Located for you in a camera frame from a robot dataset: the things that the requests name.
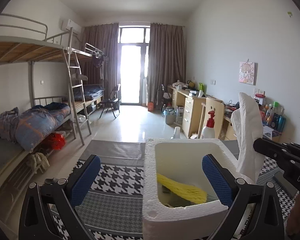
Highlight blue patterned quilt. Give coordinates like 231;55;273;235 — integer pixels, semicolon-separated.
0;102;70;152

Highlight houndstooth table cloth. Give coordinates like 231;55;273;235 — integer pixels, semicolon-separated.
50;139;300;240

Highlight white styrofoam box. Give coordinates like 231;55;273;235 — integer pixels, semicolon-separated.
142;138;240;239

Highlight brown curtain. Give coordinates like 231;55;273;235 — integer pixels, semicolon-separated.
82;23;120;98
147;23;186;103

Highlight wall picture canvas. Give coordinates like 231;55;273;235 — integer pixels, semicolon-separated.
238;61;256;85

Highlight black folding chair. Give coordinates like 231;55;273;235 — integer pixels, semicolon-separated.
99;84;121;119

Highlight right hand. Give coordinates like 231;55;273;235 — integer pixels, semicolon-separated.
286;193;300;236

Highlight white papers on desk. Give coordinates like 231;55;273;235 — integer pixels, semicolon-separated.
263;126;273;140

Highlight wooden smiley chair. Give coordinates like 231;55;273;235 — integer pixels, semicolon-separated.
198;97;225;139

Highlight white lotion pump bottle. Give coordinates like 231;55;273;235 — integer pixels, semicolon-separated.
200;111;215;139

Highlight brown right curtain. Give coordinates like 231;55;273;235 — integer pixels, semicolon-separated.
147;23;186;103

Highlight white tissue paper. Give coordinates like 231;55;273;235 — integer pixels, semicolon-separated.
231;92;264;184

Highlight wooden desk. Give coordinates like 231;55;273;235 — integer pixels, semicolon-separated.
168;86;237;140

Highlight blue cosmetic bottles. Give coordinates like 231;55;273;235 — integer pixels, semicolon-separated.
270;113;286;133

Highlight white air conditioner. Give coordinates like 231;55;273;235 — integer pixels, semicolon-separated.
61;19;82;35

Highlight red plastic bag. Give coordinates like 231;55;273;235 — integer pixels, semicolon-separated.
42;133;66;150

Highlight brown left curtain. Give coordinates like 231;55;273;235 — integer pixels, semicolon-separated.
82;23;120;98

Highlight metal bunk bed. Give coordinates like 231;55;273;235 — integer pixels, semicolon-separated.
0;13;91;205
66;43;105;115

